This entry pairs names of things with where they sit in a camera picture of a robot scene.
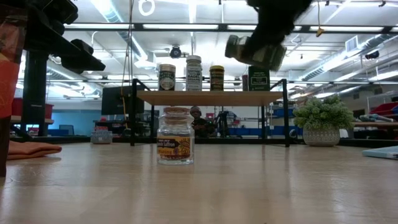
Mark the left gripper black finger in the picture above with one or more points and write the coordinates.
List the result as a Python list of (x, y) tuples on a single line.
[(62, 11), (84, 64)]

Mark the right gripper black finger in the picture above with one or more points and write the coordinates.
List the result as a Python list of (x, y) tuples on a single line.
[(267, 40)]

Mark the green-lid spice jar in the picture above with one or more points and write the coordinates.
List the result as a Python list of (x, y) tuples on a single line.
[(236, 46)]

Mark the dark green spice box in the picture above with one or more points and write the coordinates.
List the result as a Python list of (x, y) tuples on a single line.
[(259, 79)]

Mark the yellow-lid spice jar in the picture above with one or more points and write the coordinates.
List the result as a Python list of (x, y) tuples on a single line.
[(217, 78)]

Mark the white-lid glass spice jar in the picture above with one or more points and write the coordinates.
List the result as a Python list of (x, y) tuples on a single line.
[(194, 74)]

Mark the brown-lid spice jar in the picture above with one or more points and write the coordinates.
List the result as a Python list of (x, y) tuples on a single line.
[(167, 77)]

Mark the small cork-stoppered saffron jar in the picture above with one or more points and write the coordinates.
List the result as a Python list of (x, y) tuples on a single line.
[(175, 146)]

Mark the wooden shelf with black legs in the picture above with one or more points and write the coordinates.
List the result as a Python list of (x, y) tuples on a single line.
[(211, 98)]

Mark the yellow hanging tag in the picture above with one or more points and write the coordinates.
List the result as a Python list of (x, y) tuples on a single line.
[(320, 31)]

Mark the small silver tin candle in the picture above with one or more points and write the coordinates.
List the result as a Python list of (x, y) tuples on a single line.
[(101, 137)]

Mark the red storage bin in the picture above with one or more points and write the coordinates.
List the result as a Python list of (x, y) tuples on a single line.
[(17, 107), (384, 109)]

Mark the artificial green plant in pot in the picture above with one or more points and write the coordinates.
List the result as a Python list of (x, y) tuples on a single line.
[(323, 115)]

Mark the row of blue bins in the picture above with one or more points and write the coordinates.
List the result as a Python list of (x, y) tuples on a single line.
[(242, 131)]

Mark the folded orange cloth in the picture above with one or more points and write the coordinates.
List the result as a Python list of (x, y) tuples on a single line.
[(31, 150)]

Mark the person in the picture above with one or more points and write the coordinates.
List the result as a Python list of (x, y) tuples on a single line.
[(202, 126)]

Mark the wooden background table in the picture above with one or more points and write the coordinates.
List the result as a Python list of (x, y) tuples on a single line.
[(376, 124)]

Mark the waterfall picture book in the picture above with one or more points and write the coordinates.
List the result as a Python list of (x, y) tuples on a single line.
[(382, 152)]

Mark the black metal rig frame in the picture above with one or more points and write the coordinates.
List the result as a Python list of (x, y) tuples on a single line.
[(222, 27)]

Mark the black overhead camera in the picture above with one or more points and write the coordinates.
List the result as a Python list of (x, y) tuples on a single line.
[(175, 52)]

